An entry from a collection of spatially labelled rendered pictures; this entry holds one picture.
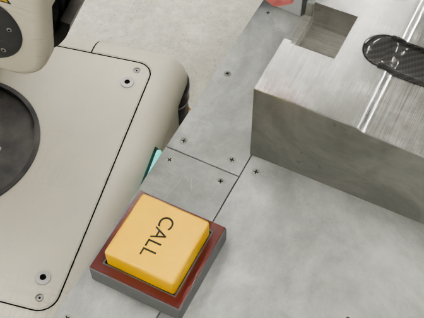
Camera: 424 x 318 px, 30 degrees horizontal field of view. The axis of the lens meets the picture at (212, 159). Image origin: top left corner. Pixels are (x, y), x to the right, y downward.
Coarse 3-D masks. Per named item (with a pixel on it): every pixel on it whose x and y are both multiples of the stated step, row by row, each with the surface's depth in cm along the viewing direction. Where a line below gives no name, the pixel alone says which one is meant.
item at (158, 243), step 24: (144, 216) 61; (168, 216) 61; (192, 216) 61; (120, 240) 60; (144, 240) 60; (168, 240) 60; (192, 240) 60; (120, 264) 60; (144, 264) 59; (168, 264) 59; (168, 288) 59
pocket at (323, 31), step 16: (304, 16) 68; (320, 16) 68; (336, 16) 67; (352, 16) 67; (304, 32) 68; (320, 32) 69; (336, 32) 69; (304, 48) 68; (320, 48) 68; (336, 48) 68
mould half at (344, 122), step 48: (336, 0) 67; (384, 0) 67; (288, 48) 64; (288, 96) 61; (336, 96) 61; (384, 96) 62; (288, 144) 65; (336, 144) 62; (384, 144) 60; (384, 192) 64
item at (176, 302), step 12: (144, 192) 65; (132, 204) 64; (216, 228) 63; (108, 240) 62; (216, 240) 62; (204, 252) 61; (96, 264) 61; (120, 276) 60; (192, 276) 60; (144, 288) 60; (180, 288) 60; (168, 300) 59; (180, 300) 59
